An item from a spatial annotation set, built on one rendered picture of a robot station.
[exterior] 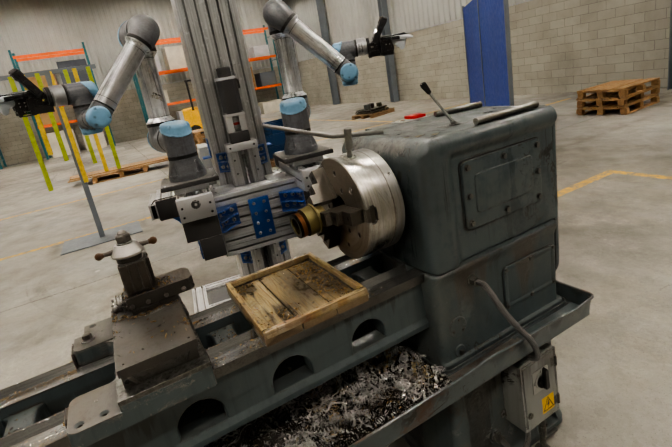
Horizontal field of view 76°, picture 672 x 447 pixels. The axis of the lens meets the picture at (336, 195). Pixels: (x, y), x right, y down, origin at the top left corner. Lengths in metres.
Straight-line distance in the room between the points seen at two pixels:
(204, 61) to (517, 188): 1.35
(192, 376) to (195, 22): 1.44
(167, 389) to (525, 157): 1.16
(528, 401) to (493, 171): 0.81
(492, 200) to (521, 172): 0.14
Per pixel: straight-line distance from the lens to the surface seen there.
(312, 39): 1.88
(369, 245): 1.21
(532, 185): 1.51
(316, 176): 1.29
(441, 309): 1.36
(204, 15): 2.02
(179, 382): 1.04
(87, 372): 1.31
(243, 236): 1.90
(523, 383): 1.69
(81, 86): 1.88
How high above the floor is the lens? 1.47
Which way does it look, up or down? 16 degrees down
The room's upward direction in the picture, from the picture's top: 10 degrees counter-clockwise
